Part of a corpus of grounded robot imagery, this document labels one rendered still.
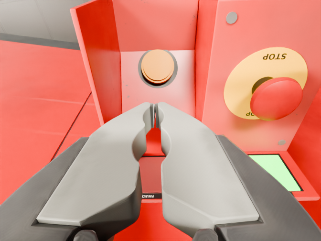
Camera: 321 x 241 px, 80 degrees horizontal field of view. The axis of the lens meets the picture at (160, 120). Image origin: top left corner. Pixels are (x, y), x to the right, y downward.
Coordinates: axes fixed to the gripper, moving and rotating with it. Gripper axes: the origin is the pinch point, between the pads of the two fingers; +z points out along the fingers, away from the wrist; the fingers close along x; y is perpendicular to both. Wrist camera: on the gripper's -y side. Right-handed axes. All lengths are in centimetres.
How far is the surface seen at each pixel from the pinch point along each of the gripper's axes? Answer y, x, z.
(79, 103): 17.5, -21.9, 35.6
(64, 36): 8, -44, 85
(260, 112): 2.4, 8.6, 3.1
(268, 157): 9.7, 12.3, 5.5
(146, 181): 10.0, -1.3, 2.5
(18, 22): 2, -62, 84
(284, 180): 10.0, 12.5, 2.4
